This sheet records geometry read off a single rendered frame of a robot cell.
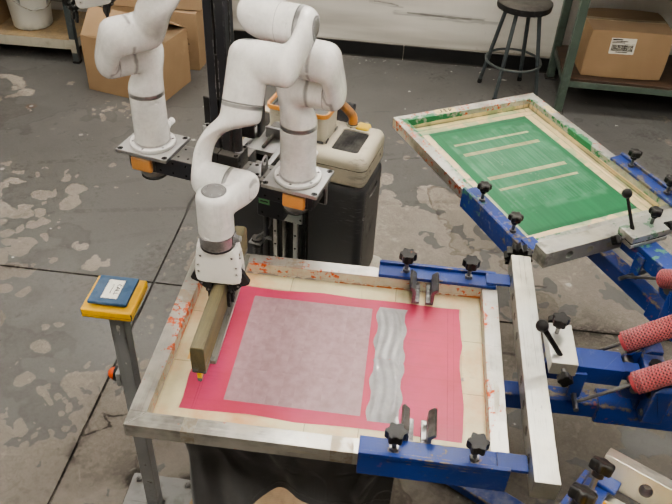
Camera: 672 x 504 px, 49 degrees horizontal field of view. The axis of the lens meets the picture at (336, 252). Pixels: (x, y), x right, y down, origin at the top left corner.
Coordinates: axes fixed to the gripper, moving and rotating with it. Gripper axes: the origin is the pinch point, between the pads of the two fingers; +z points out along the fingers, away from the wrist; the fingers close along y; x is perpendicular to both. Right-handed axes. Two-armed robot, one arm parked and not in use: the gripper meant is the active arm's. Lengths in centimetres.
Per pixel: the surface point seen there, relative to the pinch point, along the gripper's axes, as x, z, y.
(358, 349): -2.1, 14.6, -31.5
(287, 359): 3.7, 14.5, -15.5
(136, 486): -16, 109, 40
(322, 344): -2.3, 14.6, -22.9
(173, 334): 3.3, 11.0, 11.3
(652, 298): -36, 18, -108
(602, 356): -1, 6, -86
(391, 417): 17.1, 14.1, -40.5
